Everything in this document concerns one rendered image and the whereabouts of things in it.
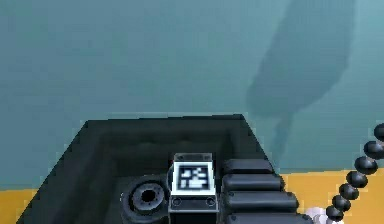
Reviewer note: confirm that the black beaded lamp post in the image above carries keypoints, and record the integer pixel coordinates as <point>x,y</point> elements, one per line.
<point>356,180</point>

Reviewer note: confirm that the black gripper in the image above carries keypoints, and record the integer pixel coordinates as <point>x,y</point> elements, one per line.
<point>144,199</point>

